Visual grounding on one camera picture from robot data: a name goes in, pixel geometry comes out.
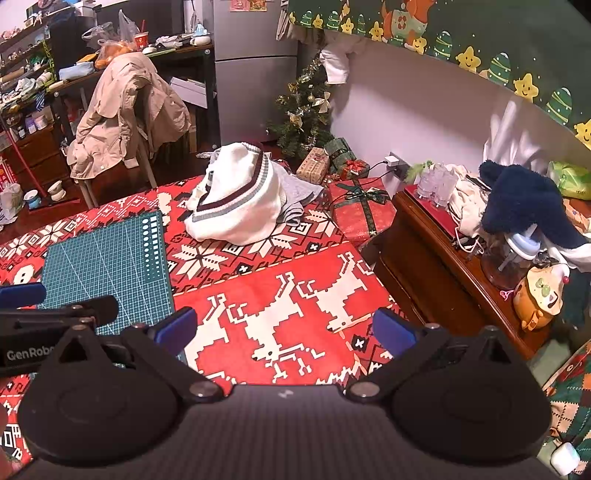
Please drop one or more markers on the dark blue fluffy cloth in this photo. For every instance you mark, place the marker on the dark blue fluffy cloth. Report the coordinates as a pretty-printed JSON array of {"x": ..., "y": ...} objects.
[{"x": 521, "y": 198}]

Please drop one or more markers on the green fuzzy decoration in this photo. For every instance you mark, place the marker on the green fuzzy decoration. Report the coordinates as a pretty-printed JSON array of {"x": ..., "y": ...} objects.
[{"x": 418, "y": 169}]

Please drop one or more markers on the yellow cartoon jar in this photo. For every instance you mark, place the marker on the yellow cartoon jar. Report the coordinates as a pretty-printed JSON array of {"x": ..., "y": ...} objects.
[{"x": 538, "y": 295}]

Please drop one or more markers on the black metal desk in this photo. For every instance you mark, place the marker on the black metal desk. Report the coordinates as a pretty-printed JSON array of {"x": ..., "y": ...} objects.
[{"x": 203, "y": 60}]

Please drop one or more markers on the light blue pouch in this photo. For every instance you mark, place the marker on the light blue pouch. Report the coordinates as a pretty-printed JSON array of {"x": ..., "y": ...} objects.
[{"x": 76, "y": 71}]

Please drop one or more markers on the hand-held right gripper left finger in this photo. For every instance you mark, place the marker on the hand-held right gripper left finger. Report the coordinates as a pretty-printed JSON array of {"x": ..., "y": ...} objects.
[{"x": 175, "y": 326}]

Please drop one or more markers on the cluttered metal shelf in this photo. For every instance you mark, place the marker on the cluttered metal shelf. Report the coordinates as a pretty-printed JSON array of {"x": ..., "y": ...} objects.
[{"x": 27, "y": 55}]

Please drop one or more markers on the grey sweater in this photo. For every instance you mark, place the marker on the grey sweater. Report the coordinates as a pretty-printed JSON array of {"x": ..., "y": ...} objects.
[{"x": 300, "y": 194}]

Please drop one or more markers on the white hanging cloth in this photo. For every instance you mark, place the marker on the white hanging cloth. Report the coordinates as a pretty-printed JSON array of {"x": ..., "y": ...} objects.
[{"x": 337, "y": 64}]

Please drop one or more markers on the small Christmas tree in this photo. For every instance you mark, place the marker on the small Christmas tree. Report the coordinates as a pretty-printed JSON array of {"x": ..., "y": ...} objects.
[{"x": 300, "y": 120}]

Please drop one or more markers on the colourful crochet blanket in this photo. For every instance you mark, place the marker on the colourful crochet blanket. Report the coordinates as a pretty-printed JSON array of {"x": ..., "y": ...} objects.
[{"x": 572, "y": 397}]

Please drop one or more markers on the green gift box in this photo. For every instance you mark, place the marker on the green gift box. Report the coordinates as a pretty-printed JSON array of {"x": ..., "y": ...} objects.
[{"x": 339, "y": 150}]

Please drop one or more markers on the red paper cup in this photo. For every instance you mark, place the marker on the red paper cup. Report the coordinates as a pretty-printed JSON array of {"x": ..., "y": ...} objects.
[{"x": 141, "y": 39}]

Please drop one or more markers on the white charger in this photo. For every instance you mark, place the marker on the white charger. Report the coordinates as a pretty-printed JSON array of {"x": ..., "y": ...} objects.
[{"x": 392, "y": 161}]

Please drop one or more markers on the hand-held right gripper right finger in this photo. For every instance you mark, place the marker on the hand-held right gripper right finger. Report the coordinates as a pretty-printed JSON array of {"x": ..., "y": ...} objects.
[{"x": 392, "y": 332}]

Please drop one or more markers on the beige jacket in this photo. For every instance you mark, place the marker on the beige jacket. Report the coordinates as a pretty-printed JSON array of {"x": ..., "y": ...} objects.
[{"x": 124, "y": 110}]

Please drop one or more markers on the white earbud case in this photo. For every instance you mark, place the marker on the white earbud case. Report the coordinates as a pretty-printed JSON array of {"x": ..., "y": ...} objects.
[{"x": 564, "y": 459}]

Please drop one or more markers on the green plastic bag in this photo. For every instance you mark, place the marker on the green plastic bag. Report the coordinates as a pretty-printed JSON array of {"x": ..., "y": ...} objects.
[{"x": 572, "y": 180}]

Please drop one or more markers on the clear bottle blue lid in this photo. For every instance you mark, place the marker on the clear bottle blue lid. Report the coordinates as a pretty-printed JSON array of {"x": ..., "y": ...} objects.
[{"x": 508, "y": 263}]

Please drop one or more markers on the large red gift box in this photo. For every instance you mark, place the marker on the large red gift box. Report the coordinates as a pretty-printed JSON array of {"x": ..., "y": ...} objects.
[{"x": 360, "y": 217}]

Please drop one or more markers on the green cutting mat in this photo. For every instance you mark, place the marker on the green cutting mat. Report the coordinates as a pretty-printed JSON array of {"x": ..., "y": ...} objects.
[{"x": 106, "y": 263}]

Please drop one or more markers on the orange plastic bag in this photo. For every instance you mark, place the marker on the orange plastic bag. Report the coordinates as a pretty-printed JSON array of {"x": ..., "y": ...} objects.
[{"x": 113, "y": 53}]

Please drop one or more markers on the white knit vest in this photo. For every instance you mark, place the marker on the white knit vest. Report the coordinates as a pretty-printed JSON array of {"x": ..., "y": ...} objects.
[{"x": 240, "y": 203}]

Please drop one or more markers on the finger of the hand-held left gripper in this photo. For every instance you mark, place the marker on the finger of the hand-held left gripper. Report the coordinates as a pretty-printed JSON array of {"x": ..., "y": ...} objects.
[
  {"x": 21, "y": 295},
  {"x": 69, "y": 311}
]

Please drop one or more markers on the chair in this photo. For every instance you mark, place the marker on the chair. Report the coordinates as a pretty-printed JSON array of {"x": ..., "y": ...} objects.
[{"x": 151, "y": 167}]

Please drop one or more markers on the grey refrigerator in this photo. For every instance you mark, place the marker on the grey refrigerator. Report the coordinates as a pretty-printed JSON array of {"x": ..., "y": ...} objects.
[{"x": 254, "y": 92}]

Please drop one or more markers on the cream cloth bag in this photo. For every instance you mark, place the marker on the cream cloth bag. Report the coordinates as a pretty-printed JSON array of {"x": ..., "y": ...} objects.
[{"x": 468, "y": 203}]

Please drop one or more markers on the red broom stick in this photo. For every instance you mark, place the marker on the red broom stick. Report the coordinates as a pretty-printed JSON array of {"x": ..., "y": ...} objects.
[{"x": 25, "y": 161}]

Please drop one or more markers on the blue white ceramic cup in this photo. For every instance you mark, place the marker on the blue white ceramic cup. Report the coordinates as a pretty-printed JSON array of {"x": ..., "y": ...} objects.
[{"x": 32, "y": 198}]

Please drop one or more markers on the green Christmas wall cloth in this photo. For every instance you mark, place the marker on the green Christmas wall cloth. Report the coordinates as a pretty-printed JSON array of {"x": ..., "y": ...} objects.
[{"x": 508, "y": 27}]

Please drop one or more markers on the wall socket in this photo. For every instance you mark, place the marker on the wall socket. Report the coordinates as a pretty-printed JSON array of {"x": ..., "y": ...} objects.
[{"x": 399, "y": 167}]

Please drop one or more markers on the wooden drawer cabinet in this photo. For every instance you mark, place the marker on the wooden drawer cabinet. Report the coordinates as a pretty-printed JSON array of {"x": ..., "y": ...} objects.
[{"x": 37, "y": 152}]

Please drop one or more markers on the red patterned blanket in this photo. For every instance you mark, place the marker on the red patterned blanket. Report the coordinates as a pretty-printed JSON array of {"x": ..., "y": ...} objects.
[{"x": 286, "y": 267}]

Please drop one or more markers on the cluster of clear glasses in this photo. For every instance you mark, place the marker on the cluster of clear glasses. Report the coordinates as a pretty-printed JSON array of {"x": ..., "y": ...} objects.
[{"x": 434, "y": 184}]

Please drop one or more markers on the kraft paper gift box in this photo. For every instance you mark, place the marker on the kraft paper gift box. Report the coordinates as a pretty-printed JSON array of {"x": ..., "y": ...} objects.
[{"x": 314, "y": 165}]

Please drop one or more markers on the small red gift box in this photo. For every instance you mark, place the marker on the small red gift box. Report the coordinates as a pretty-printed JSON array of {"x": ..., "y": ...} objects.
[{"x": 355, "y": 168}]

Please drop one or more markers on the wooden nightstand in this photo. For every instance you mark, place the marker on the wooden nightstand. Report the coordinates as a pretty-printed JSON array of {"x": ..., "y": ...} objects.
[{"x": 429, "y": 258}]

